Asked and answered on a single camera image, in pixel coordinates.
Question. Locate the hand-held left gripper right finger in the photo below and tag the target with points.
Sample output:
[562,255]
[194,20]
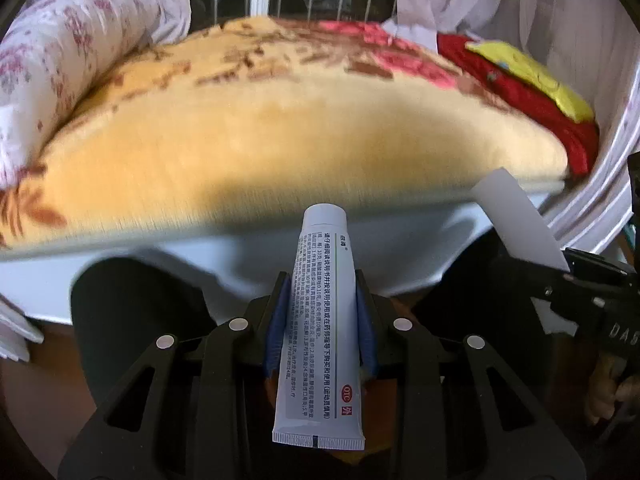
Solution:
[366,332]

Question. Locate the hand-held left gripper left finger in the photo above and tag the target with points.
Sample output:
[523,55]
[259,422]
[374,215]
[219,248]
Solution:
[276,327]

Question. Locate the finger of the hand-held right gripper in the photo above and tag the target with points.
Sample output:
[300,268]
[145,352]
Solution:
[595,262]
[565,295]

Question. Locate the white ointment tube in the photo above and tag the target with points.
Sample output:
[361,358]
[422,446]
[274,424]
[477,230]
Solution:
[320,320]

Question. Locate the white paper sheet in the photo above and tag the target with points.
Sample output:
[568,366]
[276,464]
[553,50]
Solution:
[520,215]

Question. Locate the person's right hand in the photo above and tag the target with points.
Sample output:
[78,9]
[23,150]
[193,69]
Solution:
[602,385]

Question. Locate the pale blue bedsheet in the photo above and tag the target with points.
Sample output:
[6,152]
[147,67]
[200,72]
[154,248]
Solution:
[240,260]

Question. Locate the person's black trousers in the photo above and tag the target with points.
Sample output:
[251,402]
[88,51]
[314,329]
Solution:
[140,300]

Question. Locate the red cloth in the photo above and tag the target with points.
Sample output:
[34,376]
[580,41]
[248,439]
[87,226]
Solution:
[535,105]

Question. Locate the yellow cloth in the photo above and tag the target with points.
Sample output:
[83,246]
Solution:
[540,77]

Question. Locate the yellow floral plush blanket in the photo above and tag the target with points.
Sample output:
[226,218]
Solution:
[275,120]

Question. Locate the white striped cloth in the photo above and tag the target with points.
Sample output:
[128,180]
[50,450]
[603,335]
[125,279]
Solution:
[17,330]

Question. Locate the white pink-flowered pillow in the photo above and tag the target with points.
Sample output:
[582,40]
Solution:
[55,60]

